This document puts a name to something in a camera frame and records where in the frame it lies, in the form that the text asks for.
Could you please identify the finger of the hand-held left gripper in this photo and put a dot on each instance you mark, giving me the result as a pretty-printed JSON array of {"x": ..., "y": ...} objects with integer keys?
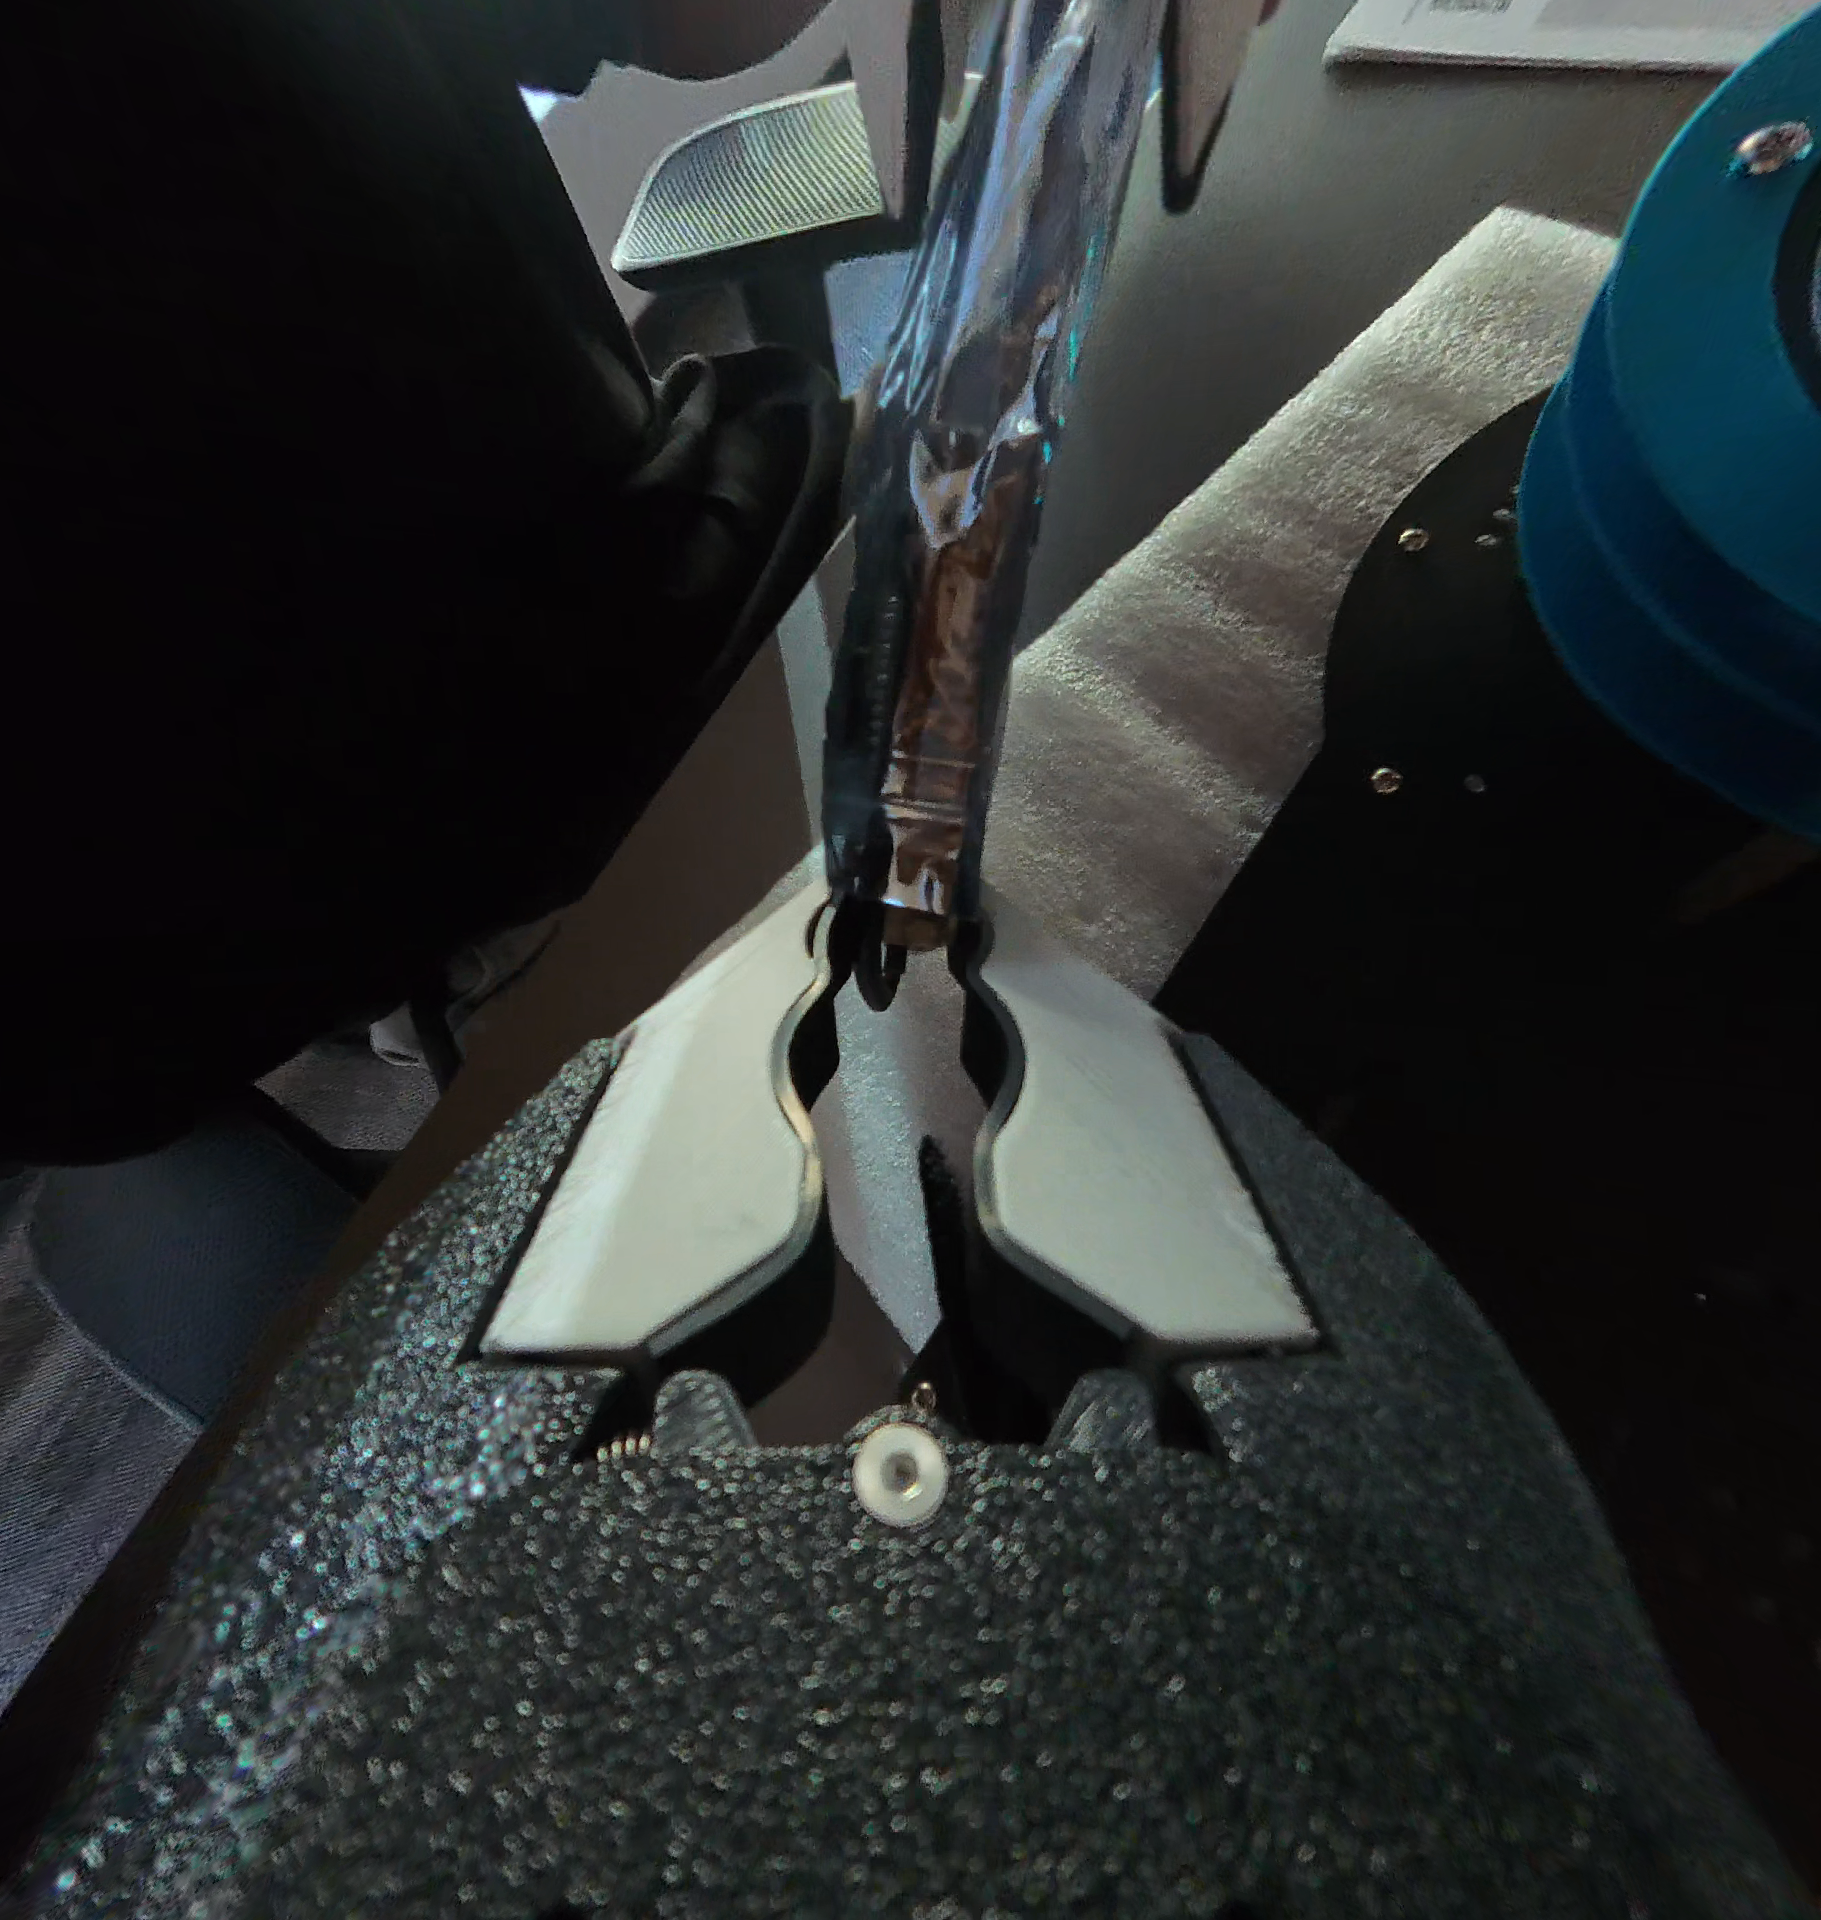
[
  {"x": 884, "y": 120},
  {"x": 1203, "y": 75}
]

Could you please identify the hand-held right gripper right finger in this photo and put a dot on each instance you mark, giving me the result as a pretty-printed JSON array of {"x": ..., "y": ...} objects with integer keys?
[{"x": 1135, "y": 1184}]

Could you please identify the white foam sheet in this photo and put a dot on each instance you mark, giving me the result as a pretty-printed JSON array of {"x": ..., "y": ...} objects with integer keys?
[{"x": 1225, "y": 571}]

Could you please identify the silver foil bag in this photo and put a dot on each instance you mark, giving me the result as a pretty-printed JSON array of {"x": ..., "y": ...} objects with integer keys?
[{"x": 985, "y": 451}]

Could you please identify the person's black clothing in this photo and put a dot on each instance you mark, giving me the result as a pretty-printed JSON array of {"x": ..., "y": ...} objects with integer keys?
[{"x": 251, "y": 525}]

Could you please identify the grey mesh chair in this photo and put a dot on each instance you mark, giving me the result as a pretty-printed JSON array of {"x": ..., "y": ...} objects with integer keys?
[{"x": 761, "y": 180}]

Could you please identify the printed instruction manual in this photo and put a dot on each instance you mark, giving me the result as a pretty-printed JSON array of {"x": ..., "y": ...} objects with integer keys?
[{"x": 1540, "y": 30}]

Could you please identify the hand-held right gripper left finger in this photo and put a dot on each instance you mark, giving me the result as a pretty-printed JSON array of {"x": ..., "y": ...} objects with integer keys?
[{"x": 671, "y": 1184}]

